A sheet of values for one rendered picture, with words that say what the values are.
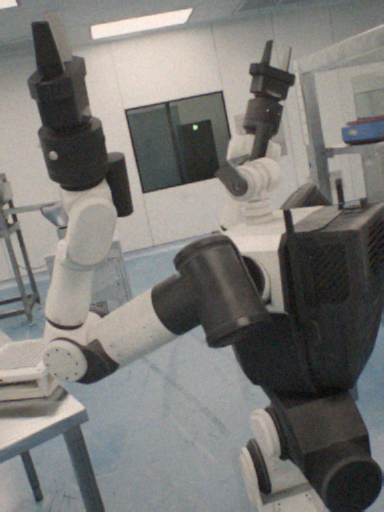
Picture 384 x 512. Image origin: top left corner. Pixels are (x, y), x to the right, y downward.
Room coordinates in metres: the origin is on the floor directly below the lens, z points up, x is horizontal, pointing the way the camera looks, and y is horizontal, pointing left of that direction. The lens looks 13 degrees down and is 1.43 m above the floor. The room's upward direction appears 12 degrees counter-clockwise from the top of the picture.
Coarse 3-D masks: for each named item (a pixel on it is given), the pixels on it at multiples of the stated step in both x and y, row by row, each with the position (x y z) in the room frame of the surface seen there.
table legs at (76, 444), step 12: (72, 432) 1.08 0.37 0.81; (72, 444) 1.07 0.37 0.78; (84, 444) 1.09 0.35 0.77; (24, 456) 1.94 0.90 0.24; (72, 456) 1.07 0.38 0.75; (84, 456) 1.08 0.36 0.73; (84, 468) 1.08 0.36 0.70; (36, 480) 1.95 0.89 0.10; (84, 480) 1.07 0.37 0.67; (36, 492) 1.95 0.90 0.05; (84, 492) 1.07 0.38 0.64; (96, 492) 1.08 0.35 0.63; (84, 504) 1.09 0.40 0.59; (96, 504) 1.08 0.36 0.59
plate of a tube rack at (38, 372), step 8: (8, 344) 1.45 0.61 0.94; (24, 368) 1.23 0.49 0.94; (32, 368) 1.22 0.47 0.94; (40, 368) 1.21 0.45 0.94; (0, 376) 1.21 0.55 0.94; (8, 376) 1.20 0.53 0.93; (16, 376) 1.20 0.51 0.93; (24, 376) 1.19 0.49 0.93; (32, 376) 1.19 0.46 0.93; (40, 376) 1.18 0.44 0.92
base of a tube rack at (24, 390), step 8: (48, 376) 1.25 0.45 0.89; (24, 384) 1.23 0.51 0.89; (32, 384) 1.22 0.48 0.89; (56, 384) 1.23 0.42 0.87; (0, 392) 1.21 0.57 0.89; (8, 392) 1.20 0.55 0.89; (16, 392) 1.20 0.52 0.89; (24, 392) 1.19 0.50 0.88; (32, 392) 1.19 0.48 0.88; (40, 392) 1.18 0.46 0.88; (48, 392) 1.18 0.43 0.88
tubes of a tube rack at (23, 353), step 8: (24, 344) 1.40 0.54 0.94; (32, 344) 1.38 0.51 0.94; (40, 344) 1.37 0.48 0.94; (8, 352) 1.35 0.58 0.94; (16, 352) 1.34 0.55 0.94; (24, 352) 1.32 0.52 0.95; (32, 352) 1.32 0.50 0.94; (40, 352) 1.30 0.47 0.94; (0, 360) 1.31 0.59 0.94; (8, 360) 1.30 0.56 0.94; (16, 360) 1.27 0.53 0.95; (24, 360) 1.26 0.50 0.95; (32, 360) 1.25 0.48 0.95
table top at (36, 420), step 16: (0, 336) 1.77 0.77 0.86; (0, 400) 1.21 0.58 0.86; (16, 400) 1.20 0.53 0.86; (32, 400) 1.18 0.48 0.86; (48, 400) 1.16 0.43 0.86; (64, 400) 1.14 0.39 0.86; (0, 416) 1.12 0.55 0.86; (16, 416) 1.11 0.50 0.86; (32, 416) 1.09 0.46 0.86; (48, 416) 1.08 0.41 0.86; (64, 416) 1.06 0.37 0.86; (80, 416) 1.07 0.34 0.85; (0, 432) 1.04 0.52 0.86; (16, 432) 1.03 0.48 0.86; (32, 432) 1.02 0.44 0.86; (48, 432) 1.03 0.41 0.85; (64, 432) 1.05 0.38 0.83; (0, 448) 0.97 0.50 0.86; (16, 448) 0.99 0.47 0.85
